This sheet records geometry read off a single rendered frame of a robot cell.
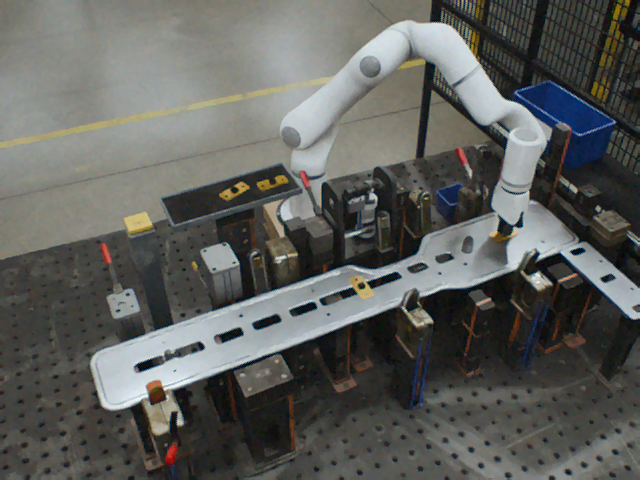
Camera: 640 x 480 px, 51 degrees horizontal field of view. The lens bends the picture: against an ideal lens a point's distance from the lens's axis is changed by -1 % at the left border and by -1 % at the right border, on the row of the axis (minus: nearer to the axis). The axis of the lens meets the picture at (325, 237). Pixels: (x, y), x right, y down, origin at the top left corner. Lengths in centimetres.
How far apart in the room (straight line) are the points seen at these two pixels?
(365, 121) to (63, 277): 246
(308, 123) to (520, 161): 62
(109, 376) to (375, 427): 72
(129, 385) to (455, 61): 111
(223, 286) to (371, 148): 246
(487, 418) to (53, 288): 143
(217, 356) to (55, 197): 245
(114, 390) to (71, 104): 333
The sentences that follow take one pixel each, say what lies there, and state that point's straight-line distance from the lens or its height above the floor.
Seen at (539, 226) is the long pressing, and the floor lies 100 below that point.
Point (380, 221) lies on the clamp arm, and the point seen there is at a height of 108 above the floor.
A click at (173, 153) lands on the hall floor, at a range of 416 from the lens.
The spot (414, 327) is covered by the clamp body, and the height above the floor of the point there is 104.
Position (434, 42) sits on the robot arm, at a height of 155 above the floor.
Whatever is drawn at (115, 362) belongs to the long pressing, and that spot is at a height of 100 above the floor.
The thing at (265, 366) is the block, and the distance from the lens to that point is 163.
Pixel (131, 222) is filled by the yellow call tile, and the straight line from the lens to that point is 185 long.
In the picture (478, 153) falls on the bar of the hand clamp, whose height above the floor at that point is 120.
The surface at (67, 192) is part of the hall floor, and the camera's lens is 402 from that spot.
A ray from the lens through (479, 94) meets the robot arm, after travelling 179.
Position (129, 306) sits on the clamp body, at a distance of 177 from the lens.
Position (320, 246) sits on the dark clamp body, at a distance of 189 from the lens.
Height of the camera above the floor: 232
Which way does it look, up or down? 42 degrees down
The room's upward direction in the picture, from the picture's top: straight up
